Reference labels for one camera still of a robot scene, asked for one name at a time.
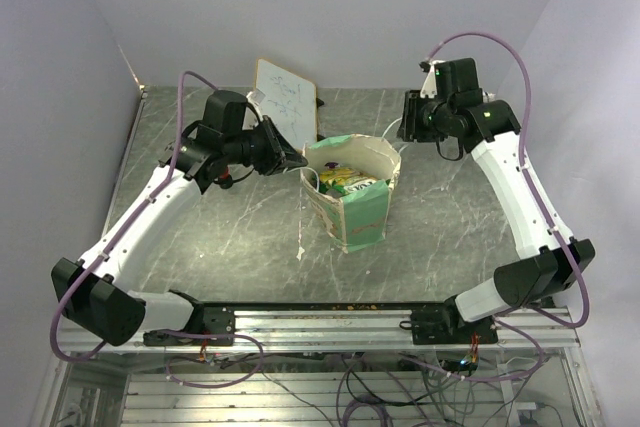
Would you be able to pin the green paper gift bag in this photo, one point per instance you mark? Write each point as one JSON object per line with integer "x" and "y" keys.
{"x": 358, "y": 220}

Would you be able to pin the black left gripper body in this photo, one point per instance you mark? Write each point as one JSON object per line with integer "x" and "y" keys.
{"x": 265, "y": 148}

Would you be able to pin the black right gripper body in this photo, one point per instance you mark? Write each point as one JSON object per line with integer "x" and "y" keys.
{"x": 420, "y": 126}

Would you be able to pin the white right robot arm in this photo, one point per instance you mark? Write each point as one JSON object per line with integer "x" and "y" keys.
{"x": 451, "y": 104}

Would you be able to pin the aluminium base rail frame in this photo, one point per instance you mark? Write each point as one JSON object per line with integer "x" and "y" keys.
{"x": 382, "y": 330}

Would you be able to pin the yellow green Fox's candy bag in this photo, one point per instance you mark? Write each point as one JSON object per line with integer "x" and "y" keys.
{"x": 343, "y": 181}

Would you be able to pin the small yellow-framed whiteboard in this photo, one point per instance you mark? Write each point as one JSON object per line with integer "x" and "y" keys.
{"x": 290, "y": 102}

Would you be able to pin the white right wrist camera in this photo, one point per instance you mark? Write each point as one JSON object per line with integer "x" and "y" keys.
{"x": 429, "y": 87}

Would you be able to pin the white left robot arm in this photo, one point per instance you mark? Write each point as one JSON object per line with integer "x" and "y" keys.
{"x": 96, "y": 291}

